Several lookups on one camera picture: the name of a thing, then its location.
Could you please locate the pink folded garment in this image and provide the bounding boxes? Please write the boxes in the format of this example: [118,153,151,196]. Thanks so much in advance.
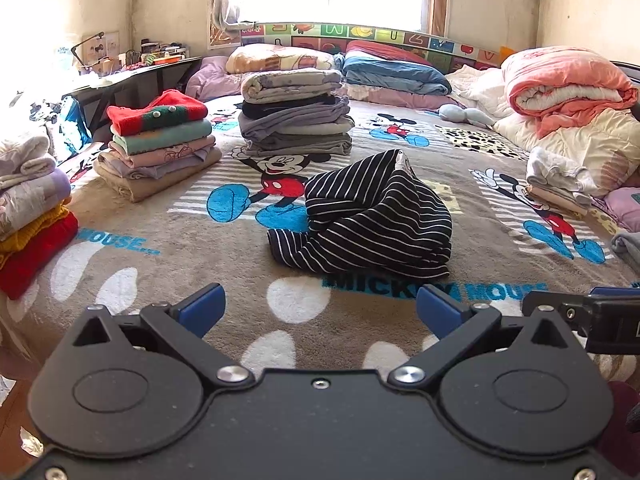
[107,135,218,168]

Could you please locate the black desk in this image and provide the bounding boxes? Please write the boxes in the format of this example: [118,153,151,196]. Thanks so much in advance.
[61,56,203,136]

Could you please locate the teal folded garment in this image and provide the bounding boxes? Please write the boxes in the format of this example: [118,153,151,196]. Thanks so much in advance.
[111,119,215,156]

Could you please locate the stack of folded grey clothes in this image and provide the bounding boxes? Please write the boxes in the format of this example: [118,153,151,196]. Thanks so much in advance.
[231,67,357,157]

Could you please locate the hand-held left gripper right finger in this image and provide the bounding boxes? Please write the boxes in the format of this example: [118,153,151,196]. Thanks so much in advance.
[387,285,571,390]

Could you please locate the plain lilac pillow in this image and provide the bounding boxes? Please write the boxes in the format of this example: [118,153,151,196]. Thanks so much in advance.
[186,56,247,102]

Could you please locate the white folded clothes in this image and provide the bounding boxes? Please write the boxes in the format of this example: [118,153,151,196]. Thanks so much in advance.
[526,146,598,197]

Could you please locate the grey fleece garment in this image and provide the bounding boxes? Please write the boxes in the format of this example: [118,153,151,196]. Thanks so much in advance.
[611,231,640,277]

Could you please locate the lilac patchwork pillow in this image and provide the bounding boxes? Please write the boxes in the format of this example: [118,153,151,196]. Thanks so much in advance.
[602,186,640,234]

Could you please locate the red green knit sweater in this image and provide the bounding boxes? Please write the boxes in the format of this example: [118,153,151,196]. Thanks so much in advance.
[106,89,209,137]

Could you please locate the blue cartoon bag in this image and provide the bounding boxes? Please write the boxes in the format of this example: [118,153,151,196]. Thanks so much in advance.
[30,95,94,162]

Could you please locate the cartoon mouse printed blanket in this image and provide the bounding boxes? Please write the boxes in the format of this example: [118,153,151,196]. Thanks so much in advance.
[0,95,640,396]

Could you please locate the cream comforter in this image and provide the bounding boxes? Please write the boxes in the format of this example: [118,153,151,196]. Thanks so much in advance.
[492,109,640,199]

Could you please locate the red folded garment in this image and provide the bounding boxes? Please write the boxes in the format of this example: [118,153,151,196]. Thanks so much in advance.
[0,211,81,301]

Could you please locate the dark wooden headboard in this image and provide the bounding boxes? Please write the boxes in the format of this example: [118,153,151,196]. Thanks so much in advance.
[611,60,640,87]

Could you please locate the pink folded quilt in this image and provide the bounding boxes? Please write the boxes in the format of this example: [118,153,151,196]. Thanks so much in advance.
[345,82,453,112]

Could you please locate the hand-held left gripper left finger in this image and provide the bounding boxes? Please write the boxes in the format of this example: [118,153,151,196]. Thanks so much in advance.
[72,283,255,391]

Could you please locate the coral pink comforter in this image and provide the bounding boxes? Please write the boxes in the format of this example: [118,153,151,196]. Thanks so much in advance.
[501,49,640,139]

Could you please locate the mustard yellow knit garment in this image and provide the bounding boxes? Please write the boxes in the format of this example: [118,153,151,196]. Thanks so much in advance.
[0,204,72,257]

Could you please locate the colourful alphabet play mat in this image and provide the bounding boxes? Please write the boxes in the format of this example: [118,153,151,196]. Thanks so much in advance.
[209,22,507,72]

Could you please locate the lilac floral folded garment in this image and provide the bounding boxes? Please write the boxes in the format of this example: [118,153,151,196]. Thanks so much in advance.
[0,166,73,242]

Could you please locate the white quilt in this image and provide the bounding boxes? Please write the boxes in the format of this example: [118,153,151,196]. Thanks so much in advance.
[446,65,518,121]

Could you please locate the light blue plush toy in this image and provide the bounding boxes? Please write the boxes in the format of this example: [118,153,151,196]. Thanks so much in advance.
[439,104,497,129]

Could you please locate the black white striped garment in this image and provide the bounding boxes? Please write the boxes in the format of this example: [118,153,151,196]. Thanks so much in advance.
[267,149,453,281]

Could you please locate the tan folded garment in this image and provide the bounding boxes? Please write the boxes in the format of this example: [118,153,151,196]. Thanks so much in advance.
[525,185,595,217]

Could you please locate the black desk lamp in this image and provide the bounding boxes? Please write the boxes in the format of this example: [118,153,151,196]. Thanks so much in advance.
[70,31,107,68]

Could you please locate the cream floral pillow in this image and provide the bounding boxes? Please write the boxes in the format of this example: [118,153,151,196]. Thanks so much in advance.
[226,43,338,76]

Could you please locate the blue red folded quilt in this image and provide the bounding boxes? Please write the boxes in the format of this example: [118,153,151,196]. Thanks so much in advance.
[342,40,453,97]

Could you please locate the pile of desk clutter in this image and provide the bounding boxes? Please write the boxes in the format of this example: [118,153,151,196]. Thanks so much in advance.
[120,37,192,67]

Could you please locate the pale patterned curtain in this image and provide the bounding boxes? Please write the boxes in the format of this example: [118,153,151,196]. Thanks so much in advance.
[207,0,257,51]

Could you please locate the white fluffy folded garment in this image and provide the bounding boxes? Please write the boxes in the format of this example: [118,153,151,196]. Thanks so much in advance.
[0,135,57,183]

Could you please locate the beige folded garment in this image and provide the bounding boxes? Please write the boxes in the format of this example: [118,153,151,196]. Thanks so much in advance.
[93,157,223,204]

